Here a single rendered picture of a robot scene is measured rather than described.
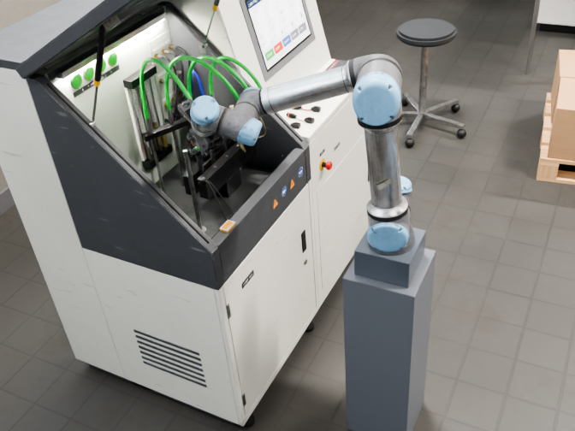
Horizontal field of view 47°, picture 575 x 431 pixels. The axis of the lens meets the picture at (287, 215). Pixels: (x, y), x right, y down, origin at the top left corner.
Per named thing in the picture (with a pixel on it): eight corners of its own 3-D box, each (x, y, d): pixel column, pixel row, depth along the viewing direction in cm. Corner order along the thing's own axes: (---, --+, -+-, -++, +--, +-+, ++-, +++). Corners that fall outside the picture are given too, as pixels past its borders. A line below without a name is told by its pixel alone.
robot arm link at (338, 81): (398, 35, 175) (234, 83, 192) (395, 52, 166) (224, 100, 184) (409, 74, 181) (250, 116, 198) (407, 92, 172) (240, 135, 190)
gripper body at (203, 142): (202, 156, 199) (202, 145, 188) (187, 132, 200) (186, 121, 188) (223, 144, 201) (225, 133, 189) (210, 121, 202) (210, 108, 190)
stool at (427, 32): (489, 119, 448) (500, 21, 408) (439, 160, 411) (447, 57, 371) (411, 97, 482) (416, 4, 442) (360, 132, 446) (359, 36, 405)
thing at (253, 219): (225, 283, 216) (218, 245, 206) (213, 280, 218) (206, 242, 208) (307, 184, 259) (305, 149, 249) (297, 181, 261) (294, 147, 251)
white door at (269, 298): (246, 417, 255) (224, 287, 215) (241, 415, 256) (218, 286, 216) (317, 308, 300) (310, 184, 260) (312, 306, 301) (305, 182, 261)
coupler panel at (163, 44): (170, 120, 255) (155, 44, 236) (163, 119, 256) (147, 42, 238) (189, 105, 264) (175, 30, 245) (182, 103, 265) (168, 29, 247)
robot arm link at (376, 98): (411, 226, 198) (401, 55, 167) (410, 258, 186) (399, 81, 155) (371, 227, 201) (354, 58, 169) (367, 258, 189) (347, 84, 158)
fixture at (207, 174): (211, 215, 240) (205, 180, 231) (188, 209, 244) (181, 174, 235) (257, 168, 264) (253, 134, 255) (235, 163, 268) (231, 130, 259)
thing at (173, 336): (245, 438, 260) (217, 292, 213) (128, 390, 283) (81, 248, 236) (319, 319, 309) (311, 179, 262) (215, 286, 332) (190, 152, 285)
